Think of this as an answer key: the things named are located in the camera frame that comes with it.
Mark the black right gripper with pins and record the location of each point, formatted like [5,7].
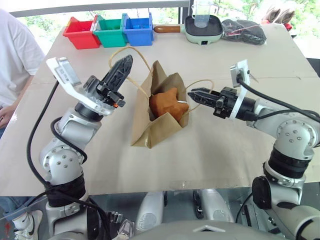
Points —
[225,102]

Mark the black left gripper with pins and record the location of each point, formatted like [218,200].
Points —
[106,96]

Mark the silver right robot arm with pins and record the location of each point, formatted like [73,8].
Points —
[295,135]

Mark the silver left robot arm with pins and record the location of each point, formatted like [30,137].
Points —
[72,125]

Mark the brown paper bag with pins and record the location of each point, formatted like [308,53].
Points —
[160,130]

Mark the green plastic bin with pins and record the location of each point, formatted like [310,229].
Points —
[111,37]

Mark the blue plastic bin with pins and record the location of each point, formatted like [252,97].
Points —
[138,37]

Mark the red plastic bin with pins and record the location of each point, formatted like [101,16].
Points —
[81,35]

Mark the grey metal railing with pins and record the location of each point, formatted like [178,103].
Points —
[100,8]

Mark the pale green electric frying pan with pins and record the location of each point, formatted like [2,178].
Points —
[212,28]

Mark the black item in plastic wrap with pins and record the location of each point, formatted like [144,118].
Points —
[243,32]

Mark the clear plastic measuring cup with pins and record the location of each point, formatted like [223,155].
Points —
[201,15]

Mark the person in white shirt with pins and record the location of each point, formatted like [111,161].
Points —
[15,60]

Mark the silver right robot leg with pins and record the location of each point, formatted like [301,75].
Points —
[215,207]

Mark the silver robot leg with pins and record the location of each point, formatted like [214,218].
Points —
[215,207]
[150,212]

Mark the silver left robot leg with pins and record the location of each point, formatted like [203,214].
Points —
[150,212]

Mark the silver robot torso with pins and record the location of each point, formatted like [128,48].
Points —
[207,231]

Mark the white sneaker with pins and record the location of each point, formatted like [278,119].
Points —
[27,225]

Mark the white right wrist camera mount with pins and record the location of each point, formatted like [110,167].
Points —
[244,70]

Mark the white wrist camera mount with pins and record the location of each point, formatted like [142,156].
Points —
[75,93]
[244,70]

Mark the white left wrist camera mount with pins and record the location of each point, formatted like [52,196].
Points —
[75,93]

